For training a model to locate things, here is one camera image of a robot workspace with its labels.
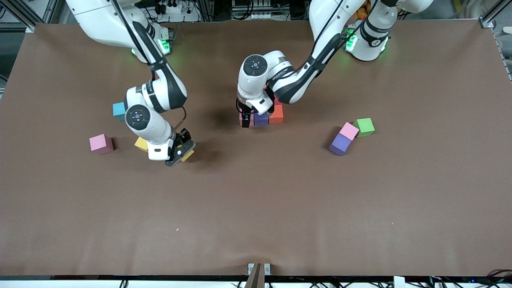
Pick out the brown table cover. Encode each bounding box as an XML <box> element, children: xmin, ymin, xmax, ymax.
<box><xmin>0</xmin><ymin>20</ymin><xmax>512</xmax><ymax>277</ymax></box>

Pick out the white electronics box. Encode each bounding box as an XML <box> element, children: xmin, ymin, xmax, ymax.
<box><xmin>231</xmin><ymin>0</ymin><xmax>272</xmax><ymax>20</ymax></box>

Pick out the wooden strip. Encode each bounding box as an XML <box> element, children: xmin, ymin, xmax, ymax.
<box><xmin>244</xmin><ymin>263</ymin><xmax>262</xmax><ymax>288</ymax></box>

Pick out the blue foam cube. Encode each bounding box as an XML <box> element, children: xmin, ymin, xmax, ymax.
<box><xmin>112</xmin><ymin>102</ymin><xmax>128</xmax><ymax>122</ymax></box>

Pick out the white power strip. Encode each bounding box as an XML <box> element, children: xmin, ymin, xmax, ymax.
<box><xmin>154</xmin><ymin>0</ymin><xmax>185</xmax><ymax>14</ymax></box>

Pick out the black cable bundle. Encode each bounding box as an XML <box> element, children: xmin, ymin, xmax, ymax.
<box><xmin>428</xmin><ymin>269</ymin><xmax>512</xmax><ymax>288</ymax></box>

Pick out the green foam cube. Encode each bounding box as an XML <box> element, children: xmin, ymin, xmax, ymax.
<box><xmin>353</xmin><ymin>118</ymin><xmax>376</xmax><ymax>138</ymax></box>

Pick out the metal table edge bracket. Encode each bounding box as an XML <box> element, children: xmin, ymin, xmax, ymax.
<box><xmin>247</xmin><ymin>263</ymin><xmax>271</xmax><ymax>276</ymax></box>

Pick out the orange foam cube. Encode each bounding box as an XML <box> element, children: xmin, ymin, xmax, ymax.
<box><xmin>268</xmin><ymin>105</ymin><xmax>284</xmax><ymax>124</ymax></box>

